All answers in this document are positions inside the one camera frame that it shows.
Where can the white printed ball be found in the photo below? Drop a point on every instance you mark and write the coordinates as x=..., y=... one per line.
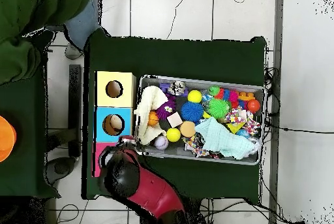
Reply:
x=161, y=143

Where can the orange bowl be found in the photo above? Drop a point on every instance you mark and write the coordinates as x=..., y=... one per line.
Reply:
x=6, y=139

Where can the light blue knit cloth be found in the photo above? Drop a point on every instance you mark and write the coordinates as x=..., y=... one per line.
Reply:
x=224, y=140

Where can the dark green table cloth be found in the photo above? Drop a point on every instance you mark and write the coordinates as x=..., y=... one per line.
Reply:
x=177, y=56

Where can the cream knit cloth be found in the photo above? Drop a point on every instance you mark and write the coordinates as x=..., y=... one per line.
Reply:
x=151, y=98

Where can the clear mesh bin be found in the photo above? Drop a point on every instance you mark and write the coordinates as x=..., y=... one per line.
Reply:
x=258, y=90

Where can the person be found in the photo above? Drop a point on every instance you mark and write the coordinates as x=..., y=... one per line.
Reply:
x=31, y=9

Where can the green covered side table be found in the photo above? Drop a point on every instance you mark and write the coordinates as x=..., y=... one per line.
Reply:
x=26, y=135

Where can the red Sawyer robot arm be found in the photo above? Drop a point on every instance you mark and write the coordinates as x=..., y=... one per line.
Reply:
x=151, y=190

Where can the orange round sponge disc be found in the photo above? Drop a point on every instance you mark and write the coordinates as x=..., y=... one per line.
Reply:
x=187, y=129

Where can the grey round base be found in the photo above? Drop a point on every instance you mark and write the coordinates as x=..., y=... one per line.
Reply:
x=60, y=167

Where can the red orange ball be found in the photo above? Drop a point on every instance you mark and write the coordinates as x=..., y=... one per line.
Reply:
x=254, y=105

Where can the yellow ball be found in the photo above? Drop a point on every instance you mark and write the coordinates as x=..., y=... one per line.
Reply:
x=173, y=135
x=194, y=96

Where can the blue spiky eyed toy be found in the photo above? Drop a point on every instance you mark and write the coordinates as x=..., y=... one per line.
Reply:
x=192, y=111

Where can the plain green spiky ball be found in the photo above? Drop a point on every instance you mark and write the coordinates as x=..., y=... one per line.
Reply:
x=218, y=108

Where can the rainbow spiky caterpillar toy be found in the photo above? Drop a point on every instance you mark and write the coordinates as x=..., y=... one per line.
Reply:
x=227, y=94

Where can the wooden cube block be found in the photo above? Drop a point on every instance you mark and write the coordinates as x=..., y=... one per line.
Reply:
x=174, y=120

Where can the black upright panel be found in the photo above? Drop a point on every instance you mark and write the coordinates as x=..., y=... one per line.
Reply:
x=75, y=103

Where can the orange toy basketball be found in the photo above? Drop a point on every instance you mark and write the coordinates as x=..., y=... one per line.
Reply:
x=153, y=118

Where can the wooden box with three holes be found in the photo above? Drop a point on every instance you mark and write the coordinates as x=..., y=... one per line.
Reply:
x=103, y=98

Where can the purple spiky eyed toy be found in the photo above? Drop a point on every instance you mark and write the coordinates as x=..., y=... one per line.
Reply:
x=164, y=110

